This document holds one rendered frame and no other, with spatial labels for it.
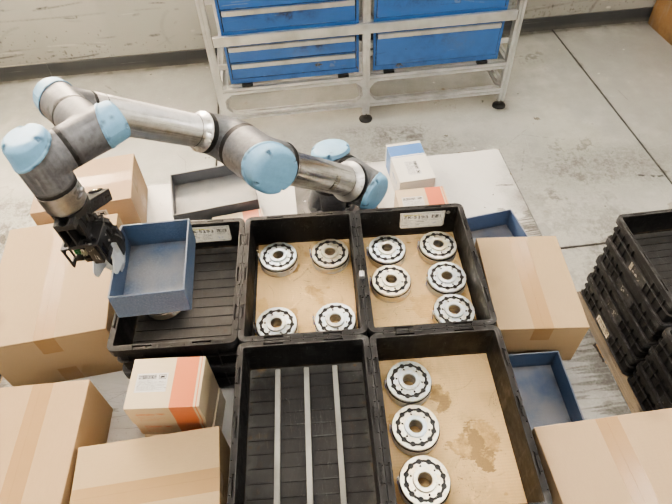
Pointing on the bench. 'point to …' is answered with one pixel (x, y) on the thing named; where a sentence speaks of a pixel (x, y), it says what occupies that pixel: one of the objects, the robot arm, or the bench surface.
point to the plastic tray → (210, 194)
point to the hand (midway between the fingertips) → (117, 264)
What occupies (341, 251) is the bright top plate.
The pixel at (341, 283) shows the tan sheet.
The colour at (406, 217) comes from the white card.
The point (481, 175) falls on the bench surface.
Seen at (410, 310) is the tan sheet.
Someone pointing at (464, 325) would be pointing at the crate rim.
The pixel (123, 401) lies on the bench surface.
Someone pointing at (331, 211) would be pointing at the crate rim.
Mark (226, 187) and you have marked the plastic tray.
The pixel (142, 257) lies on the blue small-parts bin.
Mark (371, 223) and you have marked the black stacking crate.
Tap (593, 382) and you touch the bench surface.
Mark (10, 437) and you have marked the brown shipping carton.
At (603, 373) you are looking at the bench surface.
